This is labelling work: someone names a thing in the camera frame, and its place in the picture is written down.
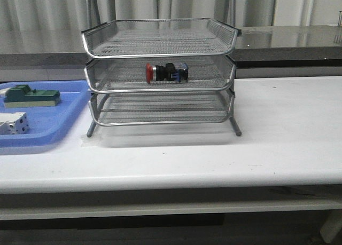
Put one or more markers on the red emergency stop button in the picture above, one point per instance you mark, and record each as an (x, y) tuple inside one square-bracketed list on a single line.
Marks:
[(172, 72)]

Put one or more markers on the silver mesh tray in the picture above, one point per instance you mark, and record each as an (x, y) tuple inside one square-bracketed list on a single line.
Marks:
[(159, 38), (114, 75), (120, 109)]

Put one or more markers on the grey stone counter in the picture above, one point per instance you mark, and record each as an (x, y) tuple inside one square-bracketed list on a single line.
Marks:
[(260, 52)]

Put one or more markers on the blue plastic tray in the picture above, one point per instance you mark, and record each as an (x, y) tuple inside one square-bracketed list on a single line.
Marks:
[(48, 124)]

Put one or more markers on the green electrical module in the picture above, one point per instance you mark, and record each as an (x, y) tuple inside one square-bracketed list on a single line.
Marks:
[(22, 96)]

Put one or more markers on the white circuit breaker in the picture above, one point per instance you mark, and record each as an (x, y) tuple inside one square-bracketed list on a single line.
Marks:
[(14, 123)]

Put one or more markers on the white table leg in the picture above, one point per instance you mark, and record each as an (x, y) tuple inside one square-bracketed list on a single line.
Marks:
[(331, 226)]

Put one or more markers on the silver wire rack frame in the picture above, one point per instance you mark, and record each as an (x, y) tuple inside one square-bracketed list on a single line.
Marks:
[(94, 20)]

